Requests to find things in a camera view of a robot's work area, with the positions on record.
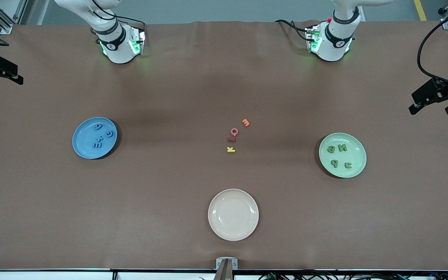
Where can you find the green letter N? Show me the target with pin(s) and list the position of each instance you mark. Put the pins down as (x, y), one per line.
(339, 148)

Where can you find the green letter u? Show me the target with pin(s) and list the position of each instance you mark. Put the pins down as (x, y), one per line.
(350, 165)

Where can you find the blue letter g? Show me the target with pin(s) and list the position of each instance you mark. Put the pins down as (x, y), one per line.
(97, 126)

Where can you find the green letter B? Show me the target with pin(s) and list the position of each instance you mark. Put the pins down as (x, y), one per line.
(331, 149)

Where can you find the blue letter m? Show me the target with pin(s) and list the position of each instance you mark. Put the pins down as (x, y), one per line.
(97, 145)

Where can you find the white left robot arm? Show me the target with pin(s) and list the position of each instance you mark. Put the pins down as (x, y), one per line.
(335, 42)

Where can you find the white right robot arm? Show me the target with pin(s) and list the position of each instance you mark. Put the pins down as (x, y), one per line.
(115, 42)

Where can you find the yellow floor tape strip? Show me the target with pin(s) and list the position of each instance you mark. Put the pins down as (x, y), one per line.
(420, 9)

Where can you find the green round plate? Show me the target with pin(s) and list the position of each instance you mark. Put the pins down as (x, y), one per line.
(358, 155)

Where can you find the blue round plate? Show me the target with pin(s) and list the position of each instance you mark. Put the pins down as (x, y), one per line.
(86, 149)

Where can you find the orange letter m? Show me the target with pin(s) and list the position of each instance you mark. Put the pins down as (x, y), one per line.
(245, 123)

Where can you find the brown table mat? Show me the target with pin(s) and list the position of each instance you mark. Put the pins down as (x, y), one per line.
(130, 214)

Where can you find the red letter Q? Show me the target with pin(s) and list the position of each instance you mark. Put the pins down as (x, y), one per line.
(231, 132)

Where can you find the cream round plate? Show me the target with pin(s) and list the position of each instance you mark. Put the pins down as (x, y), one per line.
(233, 214)

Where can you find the white table edge rail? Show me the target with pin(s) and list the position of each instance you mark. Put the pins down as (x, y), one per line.
(53, 276)

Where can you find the grey metal mount bracket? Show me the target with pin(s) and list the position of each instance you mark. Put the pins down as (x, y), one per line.
(219, 263)

